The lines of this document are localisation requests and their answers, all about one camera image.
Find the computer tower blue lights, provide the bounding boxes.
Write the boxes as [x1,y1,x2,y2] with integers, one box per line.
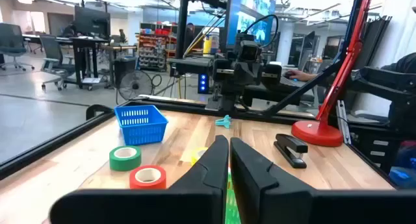
[197,73,211,95]

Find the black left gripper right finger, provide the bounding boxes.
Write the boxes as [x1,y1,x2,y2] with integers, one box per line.
[229,137,416,224]

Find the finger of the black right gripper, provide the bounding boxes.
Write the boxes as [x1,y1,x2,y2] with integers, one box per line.
[247,63,263,95]
[232,63,248,95]

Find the black floor fan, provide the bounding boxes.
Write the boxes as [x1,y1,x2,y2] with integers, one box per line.
[116,69,154,101]

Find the red tape roll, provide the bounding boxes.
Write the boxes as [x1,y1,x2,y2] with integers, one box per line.
[129,165,167,190]

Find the dark office chair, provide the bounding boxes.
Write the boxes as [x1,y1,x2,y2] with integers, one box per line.
[0,22,35,72]

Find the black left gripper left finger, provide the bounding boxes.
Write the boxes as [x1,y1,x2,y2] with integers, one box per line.
[50,134,229,224]

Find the black panel stack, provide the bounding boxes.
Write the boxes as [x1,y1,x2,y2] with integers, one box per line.
[353,15,393,69]

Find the green plastic basket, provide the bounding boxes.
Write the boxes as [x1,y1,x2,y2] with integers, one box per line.
[225,167,242,224]

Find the person's hand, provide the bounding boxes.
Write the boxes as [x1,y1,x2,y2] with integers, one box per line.
[284,69,319,83]

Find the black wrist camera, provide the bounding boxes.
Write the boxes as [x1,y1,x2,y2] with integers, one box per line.
[239,40,263,64]

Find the black waste bin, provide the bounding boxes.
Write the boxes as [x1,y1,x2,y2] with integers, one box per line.
[113,56,138,87]

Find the green tape roll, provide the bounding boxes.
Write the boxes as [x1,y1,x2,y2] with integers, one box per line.
[109,145,142,172]

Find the black computer monitor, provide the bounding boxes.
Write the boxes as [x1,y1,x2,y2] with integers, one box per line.
[73,5,111,40]

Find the large display screen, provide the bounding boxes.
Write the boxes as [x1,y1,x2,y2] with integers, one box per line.
[226,0,279,51]

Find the yellow container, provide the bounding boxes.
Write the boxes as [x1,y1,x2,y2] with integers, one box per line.
[202,34,220,55]

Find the parts shelf rack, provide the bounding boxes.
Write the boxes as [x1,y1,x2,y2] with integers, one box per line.
[138,21,178,72]

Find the black clamp handle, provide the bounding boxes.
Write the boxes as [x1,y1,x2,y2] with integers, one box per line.
[85,104,114,121]

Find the person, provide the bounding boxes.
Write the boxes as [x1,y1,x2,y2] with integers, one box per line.
[380,51,416,76]
[62,21,78,38]
[184,22,196,51]

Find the black table frame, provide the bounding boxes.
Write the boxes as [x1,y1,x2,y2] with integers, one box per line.
[0,95,399,189]

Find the black vertical post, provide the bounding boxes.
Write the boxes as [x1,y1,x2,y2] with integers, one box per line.
[174,0,191,60]

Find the teal staple remover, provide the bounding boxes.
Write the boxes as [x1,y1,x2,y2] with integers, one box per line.
[214,114,233,129]

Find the black office desk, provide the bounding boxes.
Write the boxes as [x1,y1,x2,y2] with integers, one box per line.
[69,37,110,89]

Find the grey office chair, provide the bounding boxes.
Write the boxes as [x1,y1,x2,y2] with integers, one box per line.
[39,34,77,92]

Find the blue plastic basket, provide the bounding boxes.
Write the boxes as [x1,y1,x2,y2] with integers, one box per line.
[114,105,169,146]

